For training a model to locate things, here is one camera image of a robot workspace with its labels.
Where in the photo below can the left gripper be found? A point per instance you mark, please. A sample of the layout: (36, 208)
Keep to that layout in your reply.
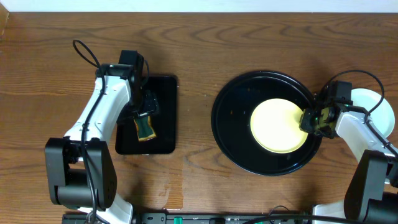
(150, 107)

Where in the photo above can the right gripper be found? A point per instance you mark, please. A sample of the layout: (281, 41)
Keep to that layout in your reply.
(305, 123)

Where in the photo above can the yellow green sponge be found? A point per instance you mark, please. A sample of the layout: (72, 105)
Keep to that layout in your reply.
(144, 129)

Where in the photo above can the yellow plate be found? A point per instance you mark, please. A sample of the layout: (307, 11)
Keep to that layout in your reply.
(274, 124)

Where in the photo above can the light blue plate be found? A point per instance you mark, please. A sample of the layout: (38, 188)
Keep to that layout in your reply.
(383, 116)

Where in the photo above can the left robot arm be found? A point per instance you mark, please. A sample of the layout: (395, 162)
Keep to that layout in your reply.
(80, 170)

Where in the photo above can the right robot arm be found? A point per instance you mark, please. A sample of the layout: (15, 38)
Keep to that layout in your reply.
(365, 200)

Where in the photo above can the black rectangular tray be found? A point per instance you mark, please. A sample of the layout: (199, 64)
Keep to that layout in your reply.
(164, 123)

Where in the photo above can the black round tray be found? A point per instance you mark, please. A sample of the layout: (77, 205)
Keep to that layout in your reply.
(230, 122)

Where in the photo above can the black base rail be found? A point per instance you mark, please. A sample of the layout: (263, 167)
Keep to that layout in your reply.
(162, 218)

